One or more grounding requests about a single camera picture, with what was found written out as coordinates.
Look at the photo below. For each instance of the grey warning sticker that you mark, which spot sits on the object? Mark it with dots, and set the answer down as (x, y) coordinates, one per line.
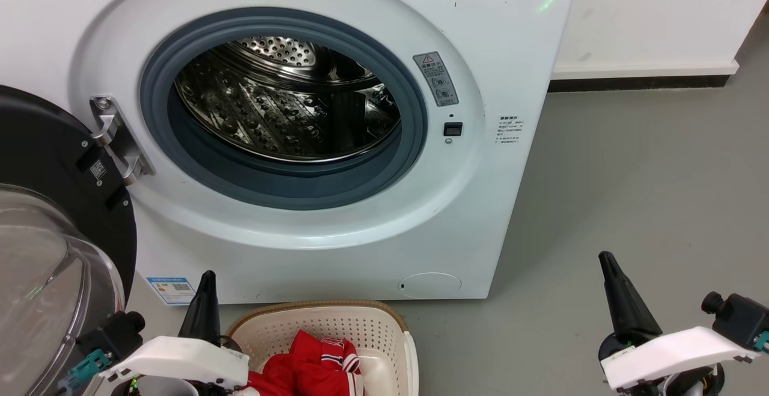
(435, 79)

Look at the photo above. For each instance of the round drain filter cover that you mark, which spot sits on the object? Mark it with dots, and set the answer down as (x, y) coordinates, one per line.
(429, 285)

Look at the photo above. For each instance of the cream perforated laundry basket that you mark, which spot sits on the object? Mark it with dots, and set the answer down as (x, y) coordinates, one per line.
(348, 324)

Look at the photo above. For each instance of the red and white garment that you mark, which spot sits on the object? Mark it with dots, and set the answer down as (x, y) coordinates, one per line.
(312, 366)

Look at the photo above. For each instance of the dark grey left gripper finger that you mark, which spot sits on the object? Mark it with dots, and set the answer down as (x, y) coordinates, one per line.
(193, 321)
(211, 321)

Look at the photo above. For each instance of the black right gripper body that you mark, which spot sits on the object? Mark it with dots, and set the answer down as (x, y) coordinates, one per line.
(691, 384)

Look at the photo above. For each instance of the QR code sticker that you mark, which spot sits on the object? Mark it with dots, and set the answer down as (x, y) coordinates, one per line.
(98, 170)

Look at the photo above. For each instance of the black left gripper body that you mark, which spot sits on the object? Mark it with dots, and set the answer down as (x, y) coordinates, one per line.
(204, 390)

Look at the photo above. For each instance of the blue energy label sticker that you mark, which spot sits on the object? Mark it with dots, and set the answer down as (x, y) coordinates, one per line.
(171, 291)

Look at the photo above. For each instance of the stainless steel washing machine drum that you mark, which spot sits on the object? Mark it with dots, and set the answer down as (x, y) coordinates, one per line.
(282, 101)

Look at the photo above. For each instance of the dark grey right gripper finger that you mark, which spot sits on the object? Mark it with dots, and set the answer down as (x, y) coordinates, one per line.
(616, 318)
(637, 318)

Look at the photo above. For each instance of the small white text label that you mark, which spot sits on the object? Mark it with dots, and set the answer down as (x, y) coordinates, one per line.
(509, 130)

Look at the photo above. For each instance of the black door latch socket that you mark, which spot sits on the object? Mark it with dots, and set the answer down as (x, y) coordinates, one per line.
(453, 128)

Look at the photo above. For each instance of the metal door hinge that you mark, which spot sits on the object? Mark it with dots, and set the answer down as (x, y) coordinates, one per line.
(117, 143)

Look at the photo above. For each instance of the black washer door with glass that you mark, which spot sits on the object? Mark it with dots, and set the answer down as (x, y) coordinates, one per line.
(42, 155)

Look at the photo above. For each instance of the black and white baseboard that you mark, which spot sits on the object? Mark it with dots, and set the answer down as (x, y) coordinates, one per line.
(643, 77)

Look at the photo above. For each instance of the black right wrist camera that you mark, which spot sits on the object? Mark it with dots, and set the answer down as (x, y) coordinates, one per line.
(742, 318)

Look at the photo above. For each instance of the white front-load washing machine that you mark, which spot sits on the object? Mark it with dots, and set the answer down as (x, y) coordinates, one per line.
(336, 252)

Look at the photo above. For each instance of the grey rubber door gasket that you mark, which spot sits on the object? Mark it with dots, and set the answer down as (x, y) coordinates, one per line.
(288, 185)

